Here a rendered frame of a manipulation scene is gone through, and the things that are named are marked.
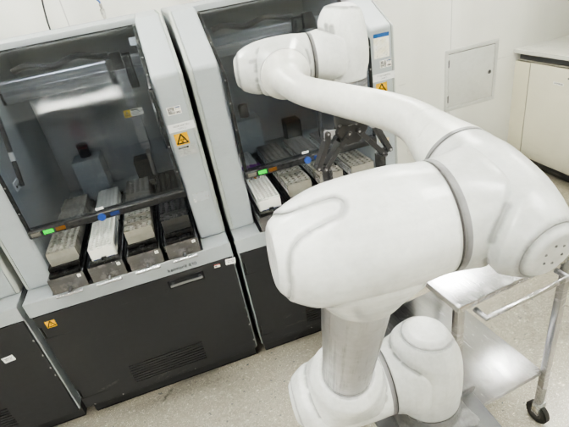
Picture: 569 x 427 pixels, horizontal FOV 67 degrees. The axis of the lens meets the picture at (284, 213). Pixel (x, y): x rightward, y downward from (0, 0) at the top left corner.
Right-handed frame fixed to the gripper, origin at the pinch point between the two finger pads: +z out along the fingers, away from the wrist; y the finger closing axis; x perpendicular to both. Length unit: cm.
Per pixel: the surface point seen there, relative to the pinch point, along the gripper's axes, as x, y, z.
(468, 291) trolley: -11.3, 26.8, 38.0
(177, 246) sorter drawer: 66, -52, 41
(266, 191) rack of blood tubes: 77, -9, 34
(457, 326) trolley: -16, 20, 45
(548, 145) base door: 145, 219, 95
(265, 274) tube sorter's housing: 66, -19, 69
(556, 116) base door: 142, 219, 72
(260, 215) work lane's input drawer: 67, -16, 39
